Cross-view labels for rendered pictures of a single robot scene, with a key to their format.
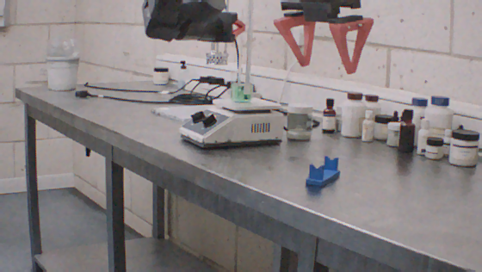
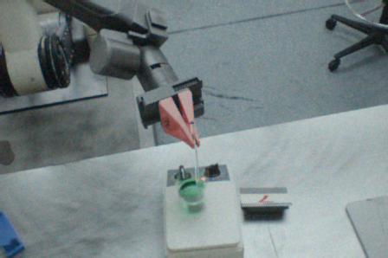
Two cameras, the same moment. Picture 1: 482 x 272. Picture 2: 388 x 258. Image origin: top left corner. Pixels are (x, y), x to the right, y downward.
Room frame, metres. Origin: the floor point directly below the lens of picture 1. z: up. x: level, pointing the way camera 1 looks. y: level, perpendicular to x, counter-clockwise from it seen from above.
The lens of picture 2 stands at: (1.71, -0.32, 1.51)
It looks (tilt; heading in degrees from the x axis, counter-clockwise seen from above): 50 degrees down; 120
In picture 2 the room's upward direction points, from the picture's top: 6 degrees counter-clockwise
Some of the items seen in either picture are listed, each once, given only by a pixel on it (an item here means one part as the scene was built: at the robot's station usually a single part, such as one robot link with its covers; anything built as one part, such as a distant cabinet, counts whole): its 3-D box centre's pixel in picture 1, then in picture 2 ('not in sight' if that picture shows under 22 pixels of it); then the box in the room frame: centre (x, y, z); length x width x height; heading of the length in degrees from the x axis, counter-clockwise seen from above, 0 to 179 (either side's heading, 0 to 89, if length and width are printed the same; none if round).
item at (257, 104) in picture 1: (246, 103); (201, 214); (1.52, 0.00, 0.83); 0.12 x 0.12 x 0.01; 29
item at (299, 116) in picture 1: (299, 121); not in sight; (1.56, -0.12, 0.79); 0.06 x 0.06 x 0.08
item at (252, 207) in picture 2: not in sight; (264, 196); (1.59, 0.11, 0.77); 0.09 x 0.06 x 0.04; 24
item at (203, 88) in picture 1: (219, 89); not in sight; (2.29, 0.10, 0.77); 0.40 x 0.06 x 0.04; 35
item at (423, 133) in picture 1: (424, 136); not in sight; (1.44, -0.40, 0.79); 0.03 x 0.03 x 0.08
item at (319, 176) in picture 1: (324, 170); (3, 229); (1.17, -0.14, 0.77); 0.10 x 0.03 x 0.04; 155
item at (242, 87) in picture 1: (240, 86); (194, 190); (1.50, 0.02, 0.87); 0.06 x 0.05 x 0.08; 58
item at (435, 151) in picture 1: (435, 148); not in sight; (1.40, -0.42, 0.77); 0.04 x 0.04 x 0.04
